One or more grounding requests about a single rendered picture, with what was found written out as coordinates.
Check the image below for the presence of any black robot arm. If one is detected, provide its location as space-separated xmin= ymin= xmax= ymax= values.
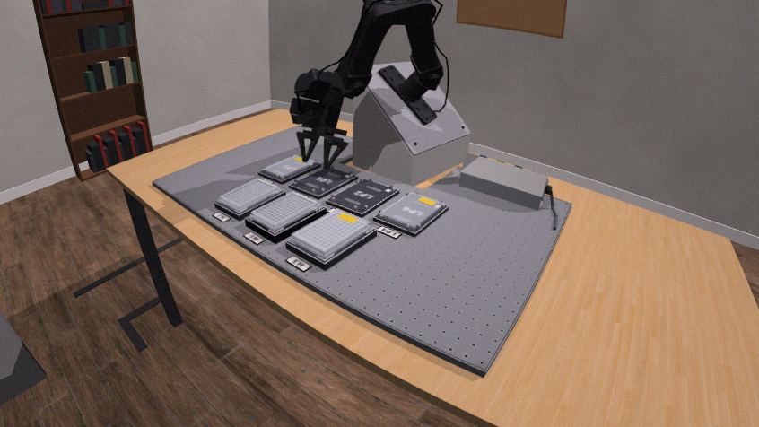
xmin=289 ymin=0 xmax=443 ymax=127

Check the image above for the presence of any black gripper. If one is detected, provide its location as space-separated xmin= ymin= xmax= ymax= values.
xmin=296 ymin=106 xmax=348 ymax=170

